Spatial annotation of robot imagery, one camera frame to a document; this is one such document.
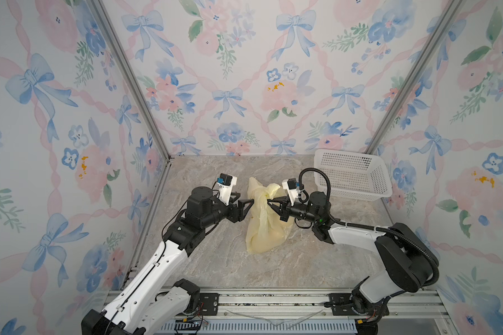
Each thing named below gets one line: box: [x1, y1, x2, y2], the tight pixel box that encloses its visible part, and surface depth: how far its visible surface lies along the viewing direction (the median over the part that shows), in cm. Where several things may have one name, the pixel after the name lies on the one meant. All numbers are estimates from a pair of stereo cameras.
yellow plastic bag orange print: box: [245, 176, 295, 254], surface depth 78 cm
